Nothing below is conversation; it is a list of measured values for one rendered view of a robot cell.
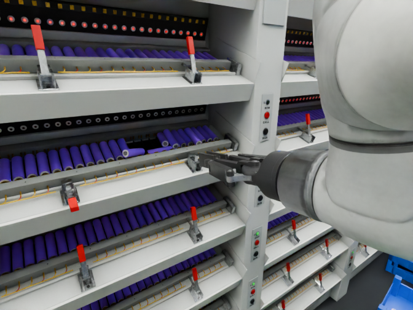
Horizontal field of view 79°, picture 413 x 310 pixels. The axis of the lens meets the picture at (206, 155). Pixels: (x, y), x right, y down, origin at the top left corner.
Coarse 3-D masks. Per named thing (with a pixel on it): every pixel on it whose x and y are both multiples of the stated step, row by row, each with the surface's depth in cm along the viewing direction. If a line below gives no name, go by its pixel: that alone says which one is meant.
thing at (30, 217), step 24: (144, 120) 66; (168, 120) 69; (192, 120) 74; (216, 120) 76; (0, 144) 50; (240, 144) 69; (168, 168) 58; (96, 192) 49; (120, 192) 50; (144, 192) 52; (168, 192) 57; (0, 216) 41; (24, 216) 42; (48, 216) 43; (72, 216) 46; (96, 216) 49; (0, 240) 41
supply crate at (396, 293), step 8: (400, 280) 89; (392, 288) 91; (400, 288) 91; (408, 288) 89; (392, 296) 91; (400, 296) 91; (408, 296) 89; (384, 304) 87; (392, 304) 88; (400, 304) 88; (408, 304) 88
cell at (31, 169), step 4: (28, 156) 50; (32, 156) 50; (28, 160) 49; (32, 160) 49; (28, 164) 48; (32, 164) 48; (28, 168) 48; (32, 168) 48; (36, 168) 49; (28, 172) 47; (32, 172) 47; (36, 172) 48; (28, 176) 47; (36, 176) 47
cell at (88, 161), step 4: (80, 148) 56; (84, 148) 55; (88, 148) 56; (84, 152) 54; (88, 152) 55; (84, 156) 53; (88, 156) 53; (84, 160) 53; (88, 160) 52; (92, 160) 53; (88, 164) 52
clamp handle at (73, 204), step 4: (68, 188) 44; (68, 192) 45; (72, 192) 45; (68, 196) 43; (72, 196) 43; (68, 200) 41; (72, 200) 41; (72, 204) 40; (76, 204) 40; (72, 208) 39; (76, 208) 40
